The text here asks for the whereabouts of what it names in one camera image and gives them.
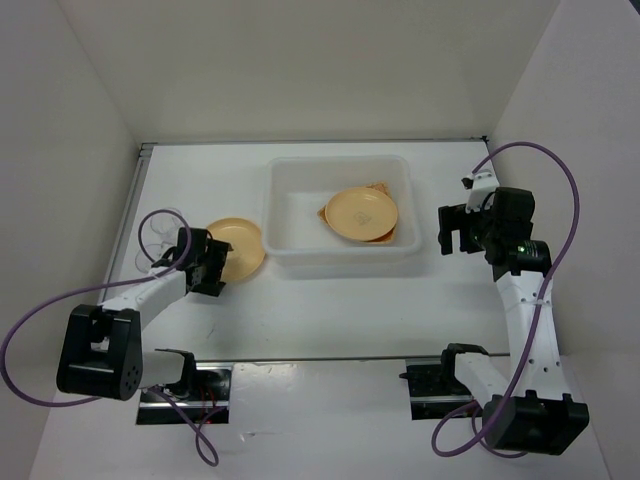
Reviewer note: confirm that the clear plastic cup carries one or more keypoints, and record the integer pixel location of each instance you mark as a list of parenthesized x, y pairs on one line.
[(144, 261), (166, 226)]

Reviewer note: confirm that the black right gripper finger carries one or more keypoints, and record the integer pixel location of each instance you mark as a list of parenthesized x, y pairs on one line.
[(452, 218), (450, 240)]

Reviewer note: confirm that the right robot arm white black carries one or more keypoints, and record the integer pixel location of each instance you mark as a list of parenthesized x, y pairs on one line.
[(532, 411)]

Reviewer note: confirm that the clear plastic cup front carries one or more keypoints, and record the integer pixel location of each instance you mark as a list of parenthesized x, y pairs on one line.
[(144, 261)]

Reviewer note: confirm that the translucent white plastic bin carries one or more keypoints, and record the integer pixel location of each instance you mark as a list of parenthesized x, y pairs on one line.
[(339, 216)]

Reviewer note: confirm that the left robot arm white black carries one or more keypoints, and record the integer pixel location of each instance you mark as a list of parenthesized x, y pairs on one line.
[(102, 354)]

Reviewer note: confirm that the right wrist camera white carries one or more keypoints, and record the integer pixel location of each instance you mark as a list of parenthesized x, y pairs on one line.
[(481, 187)]

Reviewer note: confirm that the woven bamboo fan-shaped tray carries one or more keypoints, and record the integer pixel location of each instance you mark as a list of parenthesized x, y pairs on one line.
[(385, 189)]

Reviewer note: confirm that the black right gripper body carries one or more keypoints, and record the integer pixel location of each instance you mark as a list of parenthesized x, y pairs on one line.
[(484, 225)]

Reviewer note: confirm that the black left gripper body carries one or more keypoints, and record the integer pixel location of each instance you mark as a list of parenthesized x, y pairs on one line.
[(212, 262)]

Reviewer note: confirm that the beige plate with bear print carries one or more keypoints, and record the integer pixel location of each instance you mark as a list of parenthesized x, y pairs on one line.
[(362, 215)]

